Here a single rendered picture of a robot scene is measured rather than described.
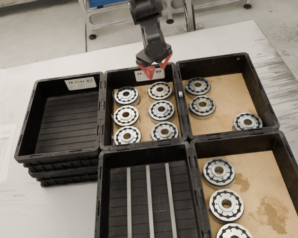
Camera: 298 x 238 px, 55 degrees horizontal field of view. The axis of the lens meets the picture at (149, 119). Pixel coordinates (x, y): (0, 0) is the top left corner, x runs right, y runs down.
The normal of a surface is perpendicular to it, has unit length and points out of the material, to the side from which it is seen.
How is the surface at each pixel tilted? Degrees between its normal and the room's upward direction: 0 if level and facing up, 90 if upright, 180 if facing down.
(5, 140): 0
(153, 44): 91
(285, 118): 0
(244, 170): 0
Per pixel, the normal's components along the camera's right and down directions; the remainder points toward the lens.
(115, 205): -0.12, -0.62
